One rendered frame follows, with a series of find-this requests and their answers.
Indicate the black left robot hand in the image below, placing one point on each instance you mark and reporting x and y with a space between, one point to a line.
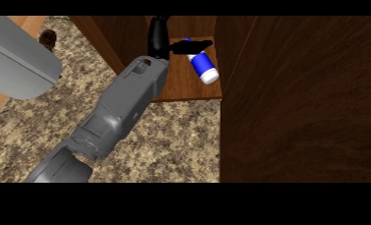
157 42

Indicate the blue and white water bottle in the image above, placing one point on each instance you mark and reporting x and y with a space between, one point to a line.
203 64

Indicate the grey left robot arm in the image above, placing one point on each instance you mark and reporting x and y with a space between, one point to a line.
129 94

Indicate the brown wooden cabinet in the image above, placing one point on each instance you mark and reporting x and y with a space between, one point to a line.
185 84

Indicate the dark brown cabinet door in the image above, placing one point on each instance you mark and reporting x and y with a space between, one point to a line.
298 104

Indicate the dark brown round object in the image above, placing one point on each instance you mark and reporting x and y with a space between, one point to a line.
47 38

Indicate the grey rounded appliance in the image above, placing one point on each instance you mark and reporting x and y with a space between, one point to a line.
23 65

